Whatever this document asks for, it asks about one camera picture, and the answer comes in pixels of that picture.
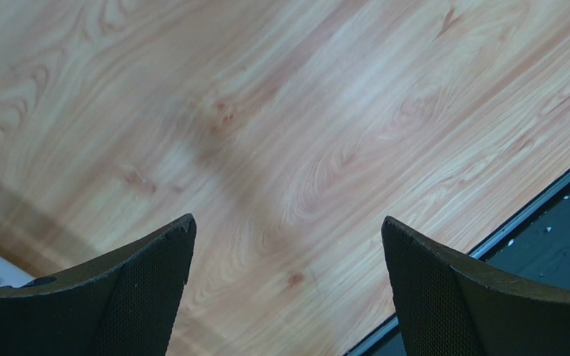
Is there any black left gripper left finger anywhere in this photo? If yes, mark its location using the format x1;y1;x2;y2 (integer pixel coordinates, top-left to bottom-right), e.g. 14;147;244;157
0;214;197;355

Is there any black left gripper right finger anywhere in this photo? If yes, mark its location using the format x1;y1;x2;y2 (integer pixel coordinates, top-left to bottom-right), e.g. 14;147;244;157
381;217;570;355

